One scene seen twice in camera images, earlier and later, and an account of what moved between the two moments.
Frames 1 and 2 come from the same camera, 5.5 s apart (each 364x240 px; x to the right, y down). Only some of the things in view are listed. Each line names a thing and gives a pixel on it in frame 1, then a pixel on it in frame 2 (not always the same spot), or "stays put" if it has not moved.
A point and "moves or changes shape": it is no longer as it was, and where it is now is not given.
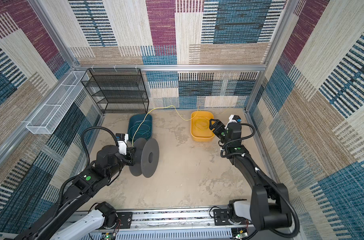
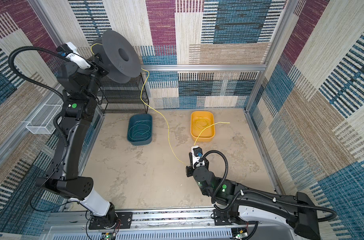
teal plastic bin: x=145 y=131 stays put
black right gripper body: x=220 y=132 -> x=190 y=170
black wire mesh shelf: x=117 y=90 stays put
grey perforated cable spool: x=147 y=157 -> x=117 y=56
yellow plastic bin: x=200 y=130 stays put
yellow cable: x=158 y=108 moves or changes shape
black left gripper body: x=128 y=159 -> x=94 y=70
